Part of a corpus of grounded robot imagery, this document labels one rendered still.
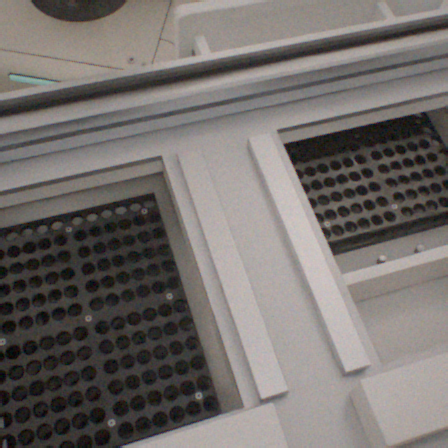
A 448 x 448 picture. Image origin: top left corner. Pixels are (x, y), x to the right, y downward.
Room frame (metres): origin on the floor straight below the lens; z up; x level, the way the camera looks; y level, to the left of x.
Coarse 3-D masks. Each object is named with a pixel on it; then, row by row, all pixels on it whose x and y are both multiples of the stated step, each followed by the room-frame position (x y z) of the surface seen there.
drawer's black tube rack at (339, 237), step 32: (352, 128) 0.42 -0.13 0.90; (384, 128) 0.43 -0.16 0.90; (416, 128) 0.43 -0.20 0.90; (320, 160) 0.37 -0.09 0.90; (352, 160) 0.38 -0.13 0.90; (384, 160) 0.38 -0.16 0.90; (416, 160) 0.41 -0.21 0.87; (320, 192) 0.33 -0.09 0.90; (352, 192) 0.34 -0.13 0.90; (384, 192) 0.34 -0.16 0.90; (416, 192) 0.35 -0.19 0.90; (320, 224) 0.30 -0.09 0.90; (352, 224) 0.30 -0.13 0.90; (384, 224) 0.31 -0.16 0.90; (416, 224) 0.33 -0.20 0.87
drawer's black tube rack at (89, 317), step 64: (0, 256) 0.24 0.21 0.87; (64, 256) 0.24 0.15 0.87; (128, 256) 0.24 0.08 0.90; (0, 320) 0.16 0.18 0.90; (64, 320) 0.17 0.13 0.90; (128, 320) 0.19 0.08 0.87; (192, 320) 0.18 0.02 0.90; (0, 384) 0.11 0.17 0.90; (64, 384) 0.11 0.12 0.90; (128, 384) 0.13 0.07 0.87; (192, 384) 0.13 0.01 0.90
